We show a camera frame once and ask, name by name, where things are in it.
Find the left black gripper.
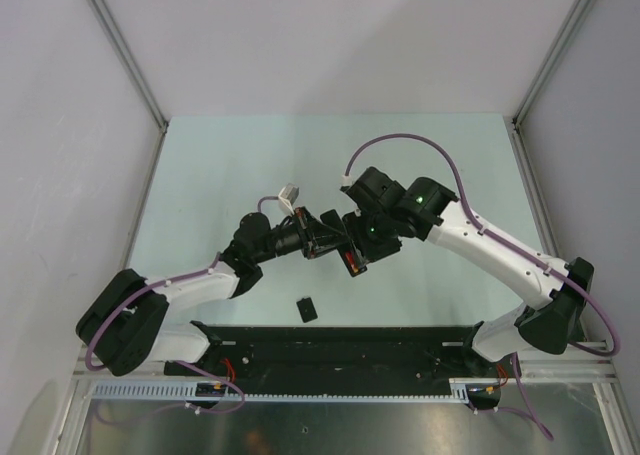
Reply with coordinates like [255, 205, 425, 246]
[253, 207, 350, 264]

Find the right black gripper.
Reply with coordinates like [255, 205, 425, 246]
[343, 208, 402, 268]

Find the black remote control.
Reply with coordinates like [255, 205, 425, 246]
[335, 221, 367, 277]

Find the orange red battery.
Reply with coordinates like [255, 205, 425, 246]
[345, 252, 359, 276]

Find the black battery cover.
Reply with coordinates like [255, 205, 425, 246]
[296, 297, 318, 323]

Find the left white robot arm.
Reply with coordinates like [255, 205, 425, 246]
[76, 207, 350, 376]

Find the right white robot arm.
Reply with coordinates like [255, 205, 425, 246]
[341, 167, 594, 376]

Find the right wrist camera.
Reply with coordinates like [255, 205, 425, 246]
[340, 175, 354, 192]

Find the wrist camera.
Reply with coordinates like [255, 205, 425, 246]
[277, 183, 300, 216]
[340, 175, 354, 192]

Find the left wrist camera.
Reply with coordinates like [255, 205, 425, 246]
[277, 183, 300, 216]

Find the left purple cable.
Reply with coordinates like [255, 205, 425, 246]
[84, 194, 281, 426]

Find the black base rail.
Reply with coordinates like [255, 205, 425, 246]
[195, 323, 519, 397]

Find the right aluminium frame post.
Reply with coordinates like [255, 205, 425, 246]
[512, 0, 609, 126]

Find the aluminium frame post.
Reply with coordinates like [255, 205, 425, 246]
[74, 0, 169, 134]
[512, 0, 609, 126]

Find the white slotted cable duct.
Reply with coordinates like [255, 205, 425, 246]
[89, 378, 501, 405]

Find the left aluminium frame post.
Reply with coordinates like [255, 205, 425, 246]
[74, 0, 169, 134]

